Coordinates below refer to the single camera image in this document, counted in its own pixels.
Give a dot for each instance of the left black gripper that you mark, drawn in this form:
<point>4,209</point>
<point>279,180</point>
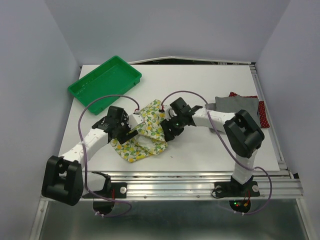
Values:
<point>122,137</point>

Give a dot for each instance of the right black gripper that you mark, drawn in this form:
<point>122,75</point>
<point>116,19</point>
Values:
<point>169,134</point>

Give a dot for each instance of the yellow lemon print skirt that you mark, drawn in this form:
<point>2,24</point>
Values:
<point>130,150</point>

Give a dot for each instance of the grey skirt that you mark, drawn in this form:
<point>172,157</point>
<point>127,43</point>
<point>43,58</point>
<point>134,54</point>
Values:
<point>234,104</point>

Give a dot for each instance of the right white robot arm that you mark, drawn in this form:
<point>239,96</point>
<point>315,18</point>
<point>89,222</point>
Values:
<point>245,137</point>

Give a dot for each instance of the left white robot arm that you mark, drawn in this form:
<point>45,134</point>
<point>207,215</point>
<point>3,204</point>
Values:
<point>67,179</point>

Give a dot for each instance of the green plastic tray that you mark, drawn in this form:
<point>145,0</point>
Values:
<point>113,77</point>

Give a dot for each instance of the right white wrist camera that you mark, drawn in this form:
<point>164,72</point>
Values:
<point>168,112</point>

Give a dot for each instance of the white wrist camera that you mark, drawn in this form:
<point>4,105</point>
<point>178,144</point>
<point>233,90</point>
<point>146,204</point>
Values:
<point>168,112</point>
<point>135,120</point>

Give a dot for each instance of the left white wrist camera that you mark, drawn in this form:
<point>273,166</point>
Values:
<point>135,120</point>

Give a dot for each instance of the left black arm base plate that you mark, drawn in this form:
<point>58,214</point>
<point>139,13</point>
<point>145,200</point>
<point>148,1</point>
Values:
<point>117,190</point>

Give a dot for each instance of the aluminium frame rail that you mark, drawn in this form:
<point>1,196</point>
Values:
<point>198,185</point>

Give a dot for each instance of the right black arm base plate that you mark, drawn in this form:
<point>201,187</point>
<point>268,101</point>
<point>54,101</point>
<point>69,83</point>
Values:
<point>228,189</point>

